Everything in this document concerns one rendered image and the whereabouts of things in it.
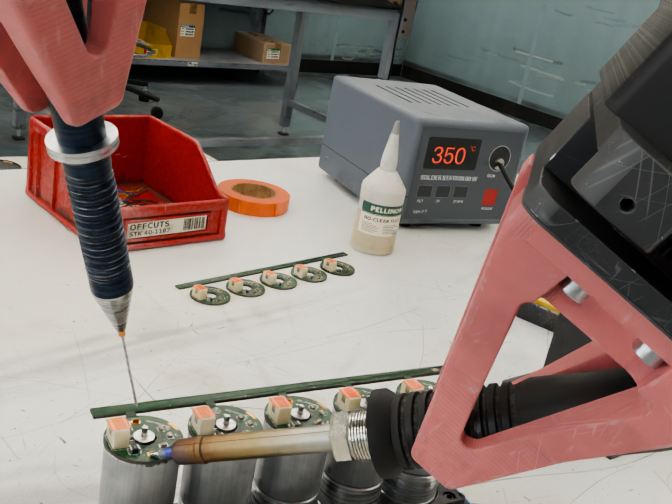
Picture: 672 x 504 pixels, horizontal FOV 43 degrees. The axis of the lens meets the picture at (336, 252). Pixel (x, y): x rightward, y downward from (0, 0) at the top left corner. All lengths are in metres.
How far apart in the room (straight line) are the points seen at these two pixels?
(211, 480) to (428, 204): 0.45
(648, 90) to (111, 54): 0.11
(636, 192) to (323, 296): 0.41
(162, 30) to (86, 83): 4.77
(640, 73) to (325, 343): 0.34
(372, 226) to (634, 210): 0.48
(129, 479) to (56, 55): 0.15
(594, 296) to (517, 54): 5.76
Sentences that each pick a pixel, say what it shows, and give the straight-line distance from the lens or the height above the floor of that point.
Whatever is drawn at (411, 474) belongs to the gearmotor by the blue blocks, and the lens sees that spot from 0.34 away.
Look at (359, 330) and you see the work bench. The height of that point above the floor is 0.75.
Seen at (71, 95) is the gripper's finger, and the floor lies 0.93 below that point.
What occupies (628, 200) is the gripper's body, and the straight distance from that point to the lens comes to 0.17.
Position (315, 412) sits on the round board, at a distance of 0.31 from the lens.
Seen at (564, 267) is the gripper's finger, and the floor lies 0.92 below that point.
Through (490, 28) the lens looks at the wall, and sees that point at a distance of 6.09.
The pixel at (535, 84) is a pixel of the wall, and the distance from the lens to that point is 5.83.
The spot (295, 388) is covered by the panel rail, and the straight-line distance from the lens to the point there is 0.32.
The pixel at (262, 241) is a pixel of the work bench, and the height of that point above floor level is 0.75.
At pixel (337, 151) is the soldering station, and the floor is 0.78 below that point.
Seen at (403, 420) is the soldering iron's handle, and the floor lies 0.85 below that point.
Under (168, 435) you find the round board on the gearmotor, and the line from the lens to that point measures 0.28.
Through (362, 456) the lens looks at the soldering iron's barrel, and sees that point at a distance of 0.24.
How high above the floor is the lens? 0.97
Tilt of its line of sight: 21 degrees down
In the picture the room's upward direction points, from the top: 11 degrees clockwise
